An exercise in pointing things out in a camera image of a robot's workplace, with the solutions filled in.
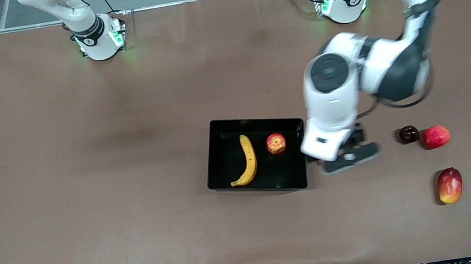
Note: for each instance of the dark purple plum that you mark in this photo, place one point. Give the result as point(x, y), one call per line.
point(409, 134)

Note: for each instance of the black plastic box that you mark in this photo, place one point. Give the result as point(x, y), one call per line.
point(230, 160)

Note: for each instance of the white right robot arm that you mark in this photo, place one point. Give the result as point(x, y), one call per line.
point(99, 45)

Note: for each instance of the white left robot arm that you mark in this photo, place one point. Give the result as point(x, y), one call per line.
point(392, 64)

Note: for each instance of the yellow banana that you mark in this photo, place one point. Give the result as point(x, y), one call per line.
point(249, 157)

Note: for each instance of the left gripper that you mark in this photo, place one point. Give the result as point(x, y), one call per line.
point(357, 135)

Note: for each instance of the red round peach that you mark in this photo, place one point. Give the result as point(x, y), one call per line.
point(436, 137)

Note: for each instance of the red yellow mango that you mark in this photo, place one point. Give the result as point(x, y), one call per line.
point(450, 187)

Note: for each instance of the brown table cover mat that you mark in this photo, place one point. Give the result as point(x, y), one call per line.
point(228, 82)

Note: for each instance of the red yellow striped apple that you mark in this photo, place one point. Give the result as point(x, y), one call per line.
point(276, 144)

